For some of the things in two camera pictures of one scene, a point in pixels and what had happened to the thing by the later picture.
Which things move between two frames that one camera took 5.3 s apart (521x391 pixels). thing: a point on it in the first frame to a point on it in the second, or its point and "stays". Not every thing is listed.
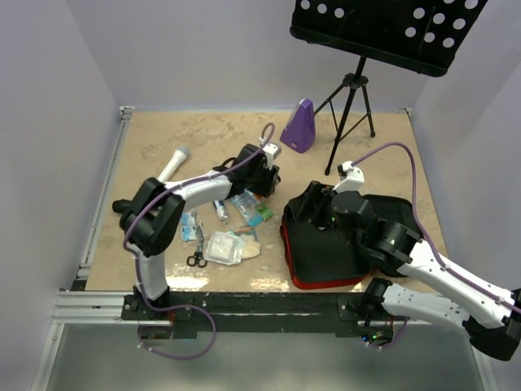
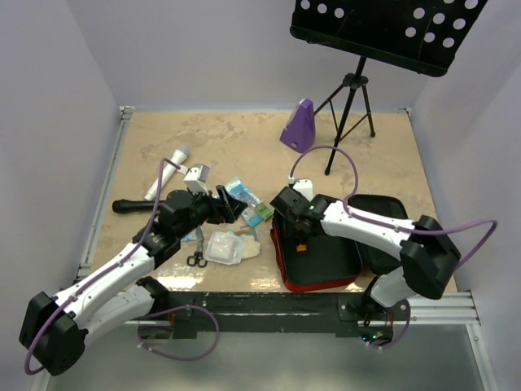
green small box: [263, 210] stays
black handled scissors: [198, 258] stays
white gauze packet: [224, 248] stays
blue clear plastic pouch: [247, 202] stays
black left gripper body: [261, 181] to [204, 209]
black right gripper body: [326, 193] to [294, 228]
